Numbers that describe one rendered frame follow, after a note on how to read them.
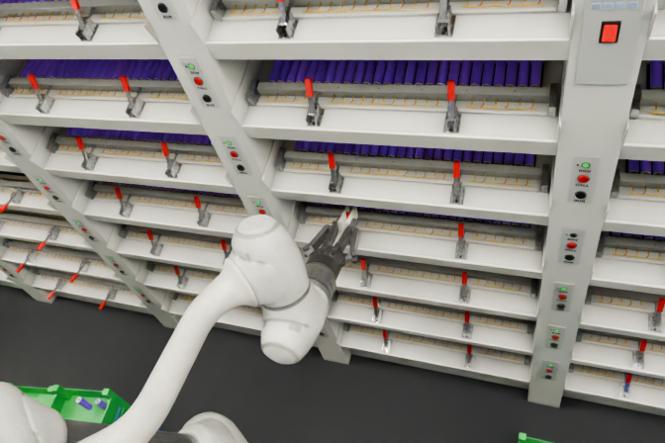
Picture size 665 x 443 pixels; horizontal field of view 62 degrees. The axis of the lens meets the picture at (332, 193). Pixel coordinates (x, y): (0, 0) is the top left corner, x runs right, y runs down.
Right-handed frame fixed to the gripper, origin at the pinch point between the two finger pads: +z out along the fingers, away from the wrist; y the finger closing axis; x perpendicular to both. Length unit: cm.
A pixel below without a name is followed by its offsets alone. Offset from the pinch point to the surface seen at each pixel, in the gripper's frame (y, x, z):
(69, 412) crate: -88, -61, -35
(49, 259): -132, -46, 12
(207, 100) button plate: -20.5, 37.2, -13.0
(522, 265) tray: 40.4, -8.0, 0.2
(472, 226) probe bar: 28.6, -2.5, 5.1
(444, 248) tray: 22.7, -7.1, 1.7
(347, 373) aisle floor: -15, -82, 15
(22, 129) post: -86, 23, -6
